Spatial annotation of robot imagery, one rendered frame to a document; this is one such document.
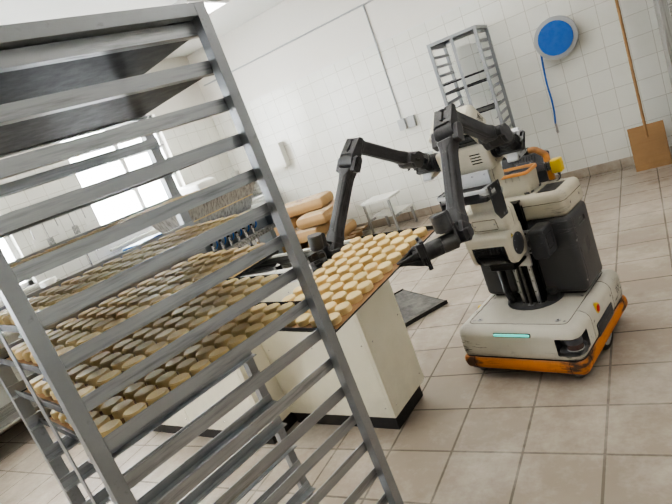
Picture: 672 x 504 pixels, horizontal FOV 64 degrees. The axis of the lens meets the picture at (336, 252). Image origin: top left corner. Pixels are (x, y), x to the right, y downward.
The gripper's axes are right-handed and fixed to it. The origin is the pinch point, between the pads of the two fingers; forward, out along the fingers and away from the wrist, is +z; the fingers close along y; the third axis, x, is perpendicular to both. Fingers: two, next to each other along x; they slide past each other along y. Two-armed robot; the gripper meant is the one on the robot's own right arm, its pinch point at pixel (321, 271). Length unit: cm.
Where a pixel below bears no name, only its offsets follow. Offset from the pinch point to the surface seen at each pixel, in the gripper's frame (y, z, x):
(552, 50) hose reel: -2, -354, 261
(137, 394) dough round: 16, 80, -40
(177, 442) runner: 7, 90, -33
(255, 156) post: 51, 56, 4
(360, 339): -48, -34, -1
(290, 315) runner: 12, 61, -5
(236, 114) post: 62, 55, 4
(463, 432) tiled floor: -100, -14, 25
